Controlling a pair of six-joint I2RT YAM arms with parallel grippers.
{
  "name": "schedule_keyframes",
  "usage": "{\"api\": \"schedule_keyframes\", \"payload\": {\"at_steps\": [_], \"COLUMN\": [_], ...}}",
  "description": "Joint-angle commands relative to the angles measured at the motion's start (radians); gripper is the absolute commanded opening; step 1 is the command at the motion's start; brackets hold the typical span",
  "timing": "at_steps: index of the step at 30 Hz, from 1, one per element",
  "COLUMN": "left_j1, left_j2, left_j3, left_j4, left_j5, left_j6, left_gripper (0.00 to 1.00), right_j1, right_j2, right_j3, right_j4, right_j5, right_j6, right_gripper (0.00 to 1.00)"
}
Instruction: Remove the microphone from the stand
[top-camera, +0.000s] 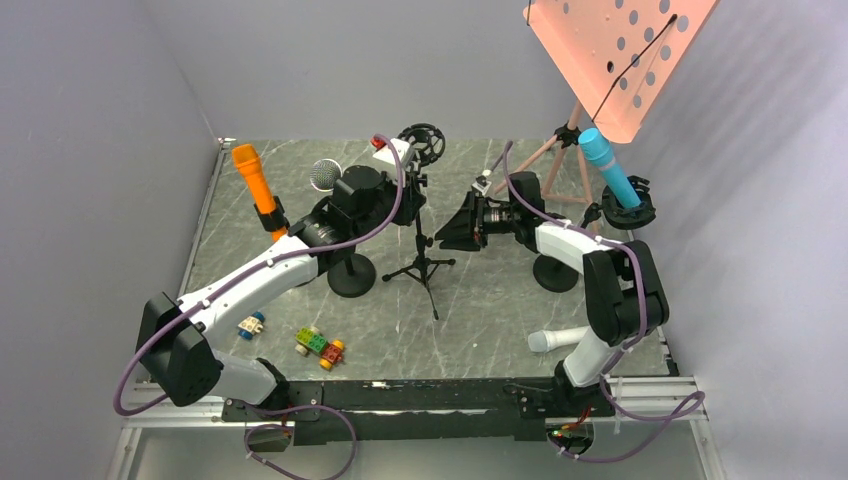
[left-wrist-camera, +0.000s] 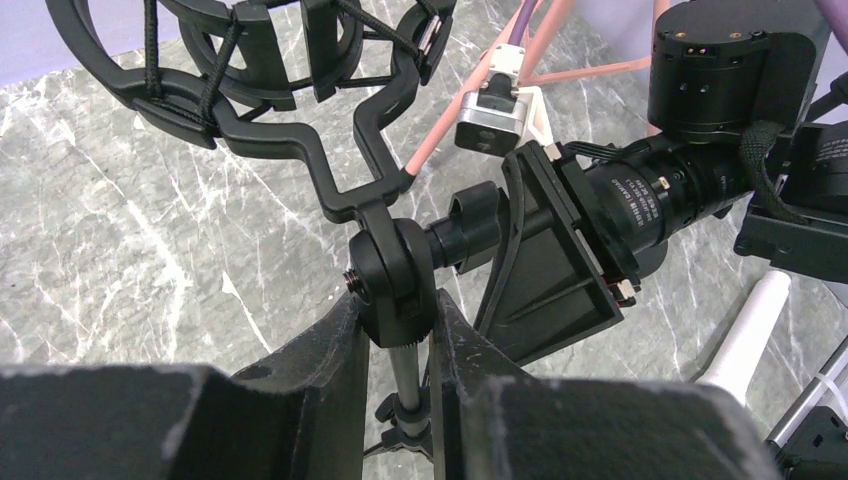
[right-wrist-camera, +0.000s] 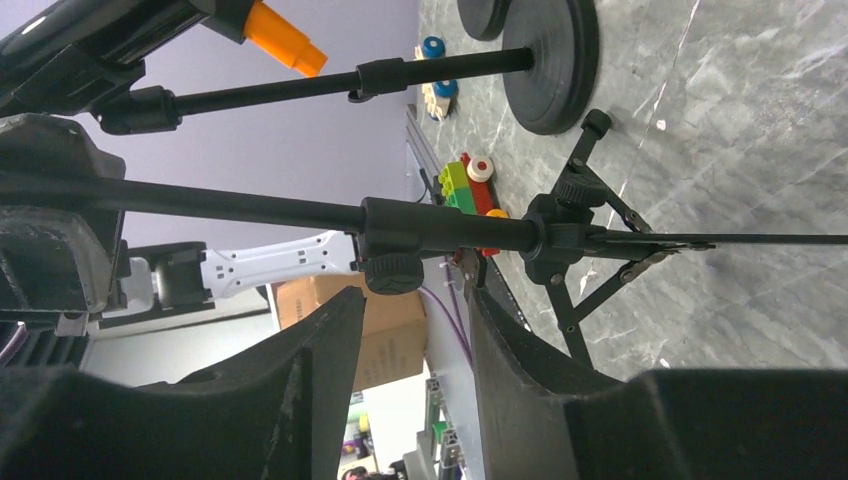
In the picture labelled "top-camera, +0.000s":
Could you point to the colourful toy block car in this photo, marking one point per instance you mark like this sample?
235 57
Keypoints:
311 341

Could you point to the silver mesh black microphone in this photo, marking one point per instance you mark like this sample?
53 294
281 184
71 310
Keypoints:
324 174

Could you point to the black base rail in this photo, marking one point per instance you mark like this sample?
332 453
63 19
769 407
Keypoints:
519 408

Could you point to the tripod shock mount stand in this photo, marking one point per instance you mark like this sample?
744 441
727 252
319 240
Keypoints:
428 143

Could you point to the pink music stand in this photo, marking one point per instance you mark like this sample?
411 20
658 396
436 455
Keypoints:
617 56

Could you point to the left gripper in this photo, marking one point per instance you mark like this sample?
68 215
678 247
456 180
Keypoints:
411 200

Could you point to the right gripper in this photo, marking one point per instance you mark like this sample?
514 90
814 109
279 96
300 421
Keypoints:
460 233

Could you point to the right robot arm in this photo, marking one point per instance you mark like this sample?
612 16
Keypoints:
623 293

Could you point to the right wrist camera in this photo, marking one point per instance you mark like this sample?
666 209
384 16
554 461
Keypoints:
482 183

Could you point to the white condenser microphone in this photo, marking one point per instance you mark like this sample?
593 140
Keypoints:
544 341

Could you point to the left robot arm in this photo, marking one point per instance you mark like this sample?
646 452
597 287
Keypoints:
175 337

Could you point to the white blue toy block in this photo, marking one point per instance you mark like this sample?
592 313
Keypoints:
251 326

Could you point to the black round base stand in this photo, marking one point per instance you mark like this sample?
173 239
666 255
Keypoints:
353 277

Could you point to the orange microphone round stand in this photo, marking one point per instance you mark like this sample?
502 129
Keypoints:
274 221

